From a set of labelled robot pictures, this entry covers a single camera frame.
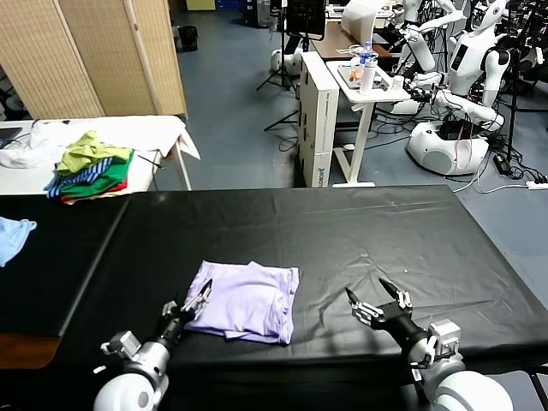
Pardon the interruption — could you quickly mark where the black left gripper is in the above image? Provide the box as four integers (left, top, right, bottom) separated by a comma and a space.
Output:
155, 278, 214, 348

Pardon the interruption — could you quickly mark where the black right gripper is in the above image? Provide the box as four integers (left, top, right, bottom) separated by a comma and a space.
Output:
344, 277, 431, 356

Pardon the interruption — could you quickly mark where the lavender T-shirt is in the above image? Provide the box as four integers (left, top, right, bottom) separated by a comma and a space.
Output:
184, 259, 301, 346

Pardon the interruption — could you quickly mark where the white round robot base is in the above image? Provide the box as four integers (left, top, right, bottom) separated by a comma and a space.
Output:
270, 47, 303, 77

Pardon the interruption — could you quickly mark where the large black table cover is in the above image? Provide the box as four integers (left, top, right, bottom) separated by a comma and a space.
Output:
55, 184, 548, 411

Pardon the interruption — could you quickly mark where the small black table cover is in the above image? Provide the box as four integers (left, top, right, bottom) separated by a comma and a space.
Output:
0, 193, 129, 339

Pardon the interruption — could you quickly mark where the beige garment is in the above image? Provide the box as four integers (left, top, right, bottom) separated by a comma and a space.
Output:
63, 188, 134, 206

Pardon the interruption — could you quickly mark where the dark green garment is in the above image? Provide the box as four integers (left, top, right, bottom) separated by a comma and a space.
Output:
59, 149, 136, 199

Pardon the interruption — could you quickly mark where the red garment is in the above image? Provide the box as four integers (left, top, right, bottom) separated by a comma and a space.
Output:
59, 179, 128, 203

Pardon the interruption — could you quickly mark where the blue striped garment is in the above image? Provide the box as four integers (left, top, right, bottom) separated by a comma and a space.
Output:
44, 156, 115, 198

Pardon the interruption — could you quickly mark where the white cloth pile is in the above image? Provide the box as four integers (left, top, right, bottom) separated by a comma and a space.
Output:
0, 115, 201, 168

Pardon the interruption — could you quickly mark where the white adjustable side table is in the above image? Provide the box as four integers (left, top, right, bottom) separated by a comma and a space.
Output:
325, 59, 411, 188

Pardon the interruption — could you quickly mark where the black power adapter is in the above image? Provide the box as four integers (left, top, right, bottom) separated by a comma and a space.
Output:
491, 153, 513, 175

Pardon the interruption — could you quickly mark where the lime green garment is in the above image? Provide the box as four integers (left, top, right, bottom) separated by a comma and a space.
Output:
56, 129, 134, 175

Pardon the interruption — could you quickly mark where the light blue garment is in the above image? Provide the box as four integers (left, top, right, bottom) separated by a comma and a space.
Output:
0, 216, 38, 267

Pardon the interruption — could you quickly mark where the tall white cardboard box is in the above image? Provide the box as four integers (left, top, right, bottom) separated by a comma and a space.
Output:
298, 51, 339, 188

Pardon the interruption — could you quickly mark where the white folding table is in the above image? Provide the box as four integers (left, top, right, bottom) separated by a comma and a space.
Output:
0, 115, 193, 196

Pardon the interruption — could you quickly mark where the white thermos bottle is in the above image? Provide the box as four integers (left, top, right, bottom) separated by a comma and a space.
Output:
358, 58, 378, 96

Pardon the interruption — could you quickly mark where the grey tray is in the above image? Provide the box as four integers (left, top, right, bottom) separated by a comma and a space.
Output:
337, 63, 389, 91

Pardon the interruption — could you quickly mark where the black pole stand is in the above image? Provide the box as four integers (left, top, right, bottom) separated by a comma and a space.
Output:
504, 46, 521, 159

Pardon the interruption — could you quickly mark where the dark laptop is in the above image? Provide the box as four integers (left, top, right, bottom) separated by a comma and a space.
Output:
0, 127, 23, 149

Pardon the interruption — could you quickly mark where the white humanoid robot with base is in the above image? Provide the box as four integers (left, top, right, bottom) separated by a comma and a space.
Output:
404, 0, 515, 176

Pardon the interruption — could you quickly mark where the brown wooden desk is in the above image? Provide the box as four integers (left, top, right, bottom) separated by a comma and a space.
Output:
310, 20, 403, 61

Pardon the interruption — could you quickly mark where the black tripod stand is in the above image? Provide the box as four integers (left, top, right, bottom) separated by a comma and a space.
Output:
255, 8, 301, 93

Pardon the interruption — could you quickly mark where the bamboo folding screen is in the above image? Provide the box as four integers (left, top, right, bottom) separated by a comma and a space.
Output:
0, 0, 188, 121

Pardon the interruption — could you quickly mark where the black bag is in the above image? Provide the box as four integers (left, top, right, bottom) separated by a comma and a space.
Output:
177, 25, 199, 52

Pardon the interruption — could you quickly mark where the white desktop device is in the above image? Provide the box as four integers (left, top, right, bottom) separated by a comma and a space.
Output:
341, 0, 378, 42

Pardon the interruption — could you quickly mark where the black monitor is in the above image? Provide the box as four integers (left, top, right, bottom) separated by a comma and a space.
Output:
284, 0, 326, 36

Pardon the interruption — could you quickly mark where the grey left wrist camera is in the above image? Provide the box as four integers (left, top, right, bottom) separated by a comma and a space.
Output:
100, 330, 142, 361

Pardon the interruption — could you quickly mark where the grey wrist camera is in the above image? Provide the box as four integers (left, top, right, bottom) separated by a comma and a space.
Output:
426, 319, 462, 366
100, 330, 142, 361

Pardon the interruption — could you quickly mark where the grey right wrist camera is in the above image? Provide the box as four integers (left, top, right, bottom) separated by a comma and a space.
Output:
426, 319, 462, 366

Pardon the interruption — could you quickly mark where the white floor cable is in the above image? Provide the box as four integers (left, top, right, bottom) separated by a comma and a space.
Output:
453, 177, 532, 194

